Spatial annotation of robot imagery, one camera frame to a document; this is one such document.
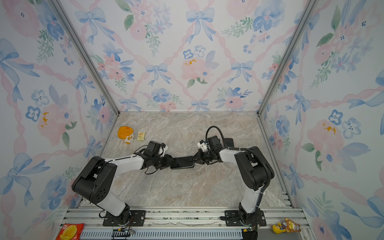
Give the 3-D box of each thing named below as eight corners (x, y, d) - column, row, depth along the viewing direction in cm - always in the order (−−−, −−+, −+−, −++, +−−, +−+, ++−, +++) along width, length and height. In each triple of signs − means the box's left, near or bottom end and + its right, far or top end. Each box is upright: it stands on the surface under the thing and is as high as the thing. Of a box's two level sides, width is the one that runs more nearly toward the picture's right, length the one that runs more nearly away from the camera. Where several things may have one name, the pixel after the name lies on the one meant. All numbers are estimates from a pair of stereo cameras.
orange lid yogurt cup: (122, 145, 103) (115, 135, 95) (125, 135, 108) (119, 126, 100) (134, 145, 104) (128, 135, 95) (136, 136, 108) (132, 126, 100)
